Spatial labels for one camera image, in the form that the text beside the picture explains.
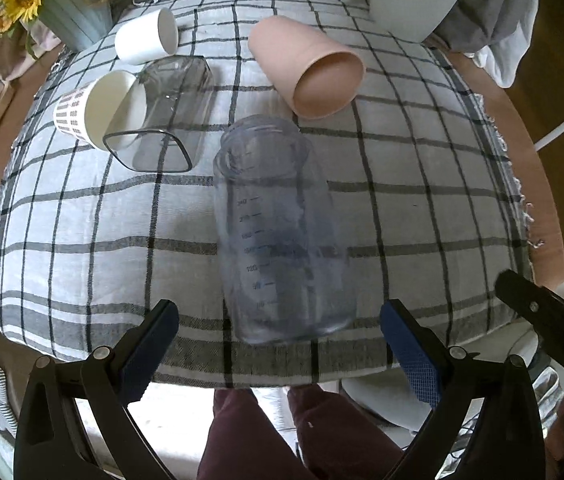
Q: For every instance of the grey checkered tablecloth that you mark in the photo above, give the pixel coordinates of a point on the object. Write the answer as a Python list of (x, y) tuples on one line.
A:
[(412, 210)]

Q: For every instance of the light blue ribbed flowerpot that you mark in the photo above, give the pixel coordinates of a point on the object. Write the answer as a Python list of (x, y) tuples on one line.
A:
[(77, 15)]

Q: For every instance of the white patterned cup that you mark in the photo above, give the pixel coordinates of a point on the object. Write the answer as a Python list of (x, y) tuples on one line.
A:
[(74, 110)]

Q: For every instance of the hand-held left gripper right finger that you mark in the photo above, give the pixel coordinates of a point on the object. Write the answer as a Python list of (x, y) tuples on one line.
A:
[(412, 355)]

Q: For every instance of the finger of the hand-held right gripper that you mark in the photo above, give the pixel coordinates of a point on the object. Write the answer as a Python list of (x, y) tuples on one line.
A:
[(549, 312)]

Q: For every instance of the white plant pot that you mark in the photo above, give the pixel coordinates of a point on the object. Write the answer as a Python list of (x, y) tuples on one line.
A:
[(412, 0)]

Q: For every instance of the pink cup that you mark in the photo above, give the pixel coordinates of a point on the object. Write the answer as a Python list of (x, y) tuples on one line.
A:
[(287, 55)]

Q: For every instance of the maroon pants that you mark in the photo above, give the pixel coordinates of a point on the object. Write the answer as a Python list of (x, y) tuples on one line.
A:
[(242, 440)]

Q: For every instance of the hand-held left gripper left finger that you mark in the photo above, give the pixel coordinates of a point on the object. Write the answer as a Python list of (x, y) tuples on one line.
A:
[(149, 355)]

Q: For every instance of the clear measuring cup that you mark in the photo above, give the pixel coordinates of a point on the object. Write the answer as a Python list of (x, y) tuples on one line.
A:
[(282, 210)]

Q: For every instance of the grey cloth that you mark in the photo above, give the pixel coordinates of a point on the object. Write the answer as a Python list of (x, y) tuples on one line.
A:
[(507, 20)]

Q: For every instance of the plain white cup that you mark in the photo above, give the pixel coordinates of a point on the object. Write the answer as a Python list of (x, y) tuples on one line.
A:
[(137, 40)]

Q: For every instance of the grey transparent square cup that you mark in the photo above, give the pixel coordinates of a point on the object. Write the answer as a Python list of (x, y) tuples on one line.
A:
[(177, 110)]

